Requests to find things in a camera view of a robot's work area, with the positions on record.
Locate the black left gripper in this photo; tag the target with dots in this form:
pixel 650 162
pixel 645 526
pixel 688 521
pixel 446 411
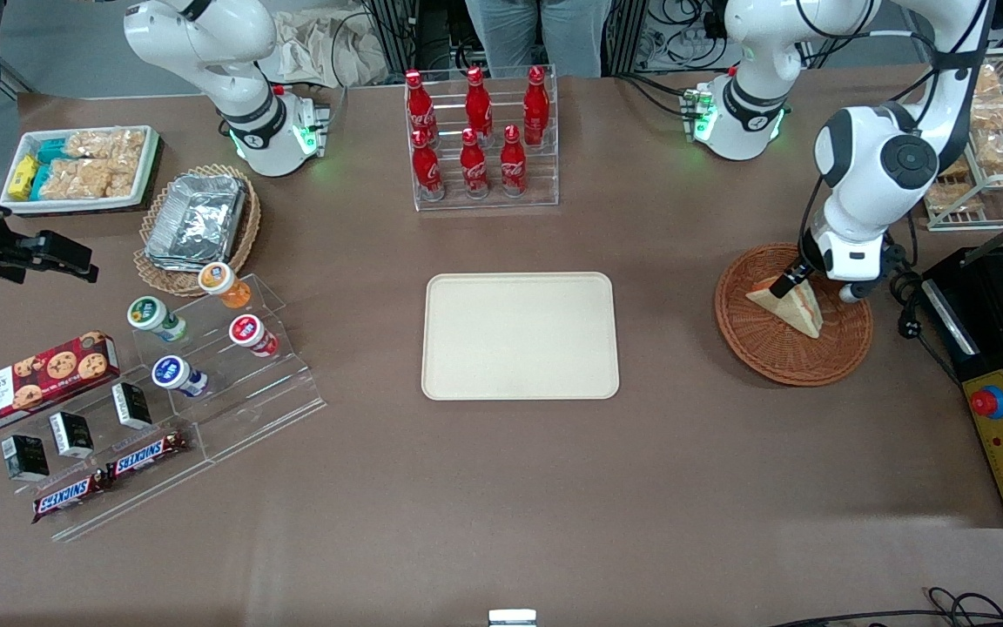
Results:
pixel 792 280

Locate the triangular sandwich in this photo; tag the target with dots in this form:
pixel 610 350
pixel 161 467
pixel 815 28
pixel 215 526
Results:
pixel 802 313

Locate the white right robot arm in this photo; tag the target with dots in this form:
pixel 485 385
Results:
pixel 205 43

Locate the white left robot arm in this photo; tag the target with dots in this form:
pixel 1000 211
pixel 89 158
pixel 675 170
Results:
pixel 867 157

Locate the white rectangular snack tray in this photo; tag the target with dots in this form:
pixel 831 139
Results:
pixel 75 205

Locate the brown round wicker basket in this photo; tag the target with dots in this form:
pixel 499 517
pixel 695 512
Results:
pixel 780 357

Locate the light wicker basket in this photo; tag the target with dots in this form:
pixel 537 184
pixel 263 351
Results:
pixel 162 280

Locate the beige plastic tray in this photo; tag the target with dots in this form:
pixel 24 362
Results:
pixel 519 335

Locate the yellow snack pack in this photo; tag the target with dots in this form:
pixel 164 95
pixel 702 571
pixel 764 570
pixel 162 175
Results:
pixel 23 178

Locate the teal snack pack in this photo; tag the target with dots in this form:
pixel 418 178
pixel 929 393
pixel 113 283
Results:
pixel 42 181
pixel 53 151

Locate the red Walkers shortbread box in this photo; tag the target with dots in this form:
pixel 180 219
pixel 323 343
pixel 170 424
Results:
pixel 31 383

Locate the green lid gum bottle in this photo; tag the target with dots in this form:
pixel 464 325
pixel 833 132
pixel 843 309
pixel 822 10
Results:
pixel 144 312

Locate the stack of foil containers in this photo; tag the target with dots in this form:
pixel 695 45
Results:
pixel 197 222

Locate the small black snack box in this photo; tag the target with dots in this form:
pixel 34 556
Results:
pixel 26 457
pixel 71 435
pixel 131 405

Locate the blue lid gum bottle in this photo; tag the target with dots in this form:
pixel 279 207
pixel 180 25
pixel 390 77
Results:
pixel 169 372

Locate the orange lid gum bottle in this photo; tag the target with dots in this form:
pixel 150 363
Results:
pixel 216 277

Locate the black tabletop appliance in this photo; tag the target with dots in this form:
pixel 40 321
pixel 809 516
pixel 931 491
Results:
pixel 993 305

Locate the red emergency stop button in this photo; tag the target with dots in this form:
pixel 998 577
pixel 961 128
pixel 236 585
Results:
pixel 988 402

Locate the red lid gum bottle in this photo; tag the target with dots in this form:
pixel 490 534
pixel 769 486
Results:
pixel 245 329

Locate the Snickers chocolate bar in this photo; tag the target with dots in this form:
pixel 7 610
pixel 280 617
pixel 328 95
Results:
pixel 70 496
pixel 146 455

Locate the clear acrylic stepped riser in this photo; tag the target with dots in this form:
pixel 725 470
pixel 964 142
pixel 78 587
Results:
pixel 266 392
pixel 144 492

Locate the red cola bottle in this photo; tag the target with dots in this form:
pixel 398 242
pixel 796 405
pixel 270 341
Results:
pixel 474 170
pixel 513 165
pixel 536 109
pixel 420 109
pixel 427 170
pixel 478 104

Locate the clear acrylic bottle rack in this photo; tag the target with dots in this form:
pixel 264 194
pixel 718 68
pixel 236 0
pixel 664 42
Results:
pixel 488 205

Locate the person in blue jeans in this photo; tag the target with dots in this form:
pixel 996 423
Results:
pixel 536 35

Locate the crumpled beige paper bag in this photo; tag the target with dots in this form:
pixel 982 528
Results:
pixel 319 48

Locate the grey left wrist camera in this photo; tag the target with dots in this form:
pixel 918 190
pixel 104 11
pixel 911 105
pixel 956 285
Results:
pixel 854 292

